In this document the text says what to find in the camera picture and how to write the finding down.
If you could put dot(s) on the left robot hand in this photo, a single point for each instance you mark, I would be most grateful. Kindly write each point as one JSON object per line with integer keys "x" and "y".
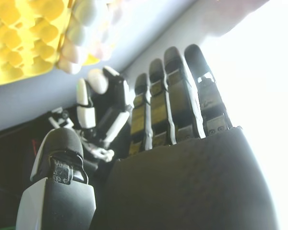
{"x": 182, "y": 187}

